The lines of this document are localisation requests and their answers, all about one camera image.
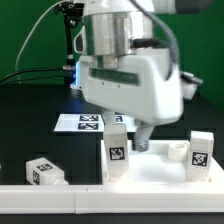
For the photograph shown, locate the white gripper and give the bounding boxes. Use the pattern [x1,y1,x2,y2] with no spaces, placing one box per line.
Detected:
[78,49,183,152]

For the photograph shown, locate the white square tabletop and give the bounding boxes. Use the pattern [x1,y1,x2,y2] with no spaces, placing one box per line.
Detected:
[101,140,224,183]

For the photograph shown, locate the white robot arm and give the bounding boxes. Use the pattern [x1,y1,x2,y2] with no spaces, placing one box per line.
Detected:
[74,0,214,152]

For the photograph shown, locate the white sheet with tags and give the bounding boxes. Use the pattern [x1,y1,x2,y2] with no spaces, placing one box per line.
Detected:
[53,113,138,133]

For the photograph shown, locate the white L-shaped fence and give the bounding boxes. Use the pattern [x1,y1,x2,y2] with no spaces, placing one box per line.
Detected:
[0,162,224,214]

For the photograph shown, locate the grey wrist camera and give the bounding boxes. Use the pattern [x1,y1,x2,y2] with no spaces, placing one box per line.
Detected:
[180,71,203,100]

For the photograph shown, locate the black cables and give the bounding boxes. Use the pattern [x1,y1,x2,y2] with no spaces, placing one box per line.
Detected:
[0,66,68,86]

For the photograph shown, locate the black camera stand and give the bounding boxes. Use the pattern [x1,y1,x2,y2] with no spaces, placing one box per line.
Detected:
[54,0,84,86]

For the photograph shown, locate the white cable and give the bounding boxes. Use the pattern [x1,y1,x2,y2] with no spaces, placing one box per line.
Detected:
[14,0,72,84]

